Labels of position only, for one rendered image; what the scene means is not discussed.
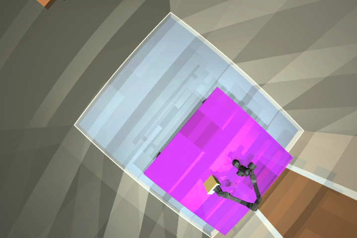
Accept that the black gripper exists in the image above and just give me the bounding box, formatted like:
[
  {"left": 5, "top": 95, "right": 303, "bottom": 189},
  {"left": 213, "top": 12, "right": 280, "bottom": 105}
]
[{"left": 233, "top": 161, "right": 246, "bottom": 172}]

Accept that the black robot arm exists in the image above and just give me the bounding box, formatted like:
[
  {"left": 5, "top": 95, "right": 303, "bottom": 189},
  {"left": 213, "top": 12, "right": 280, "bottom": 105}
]
[{"left": 213, "top": 162, "right": 262, "bottom": 211}]

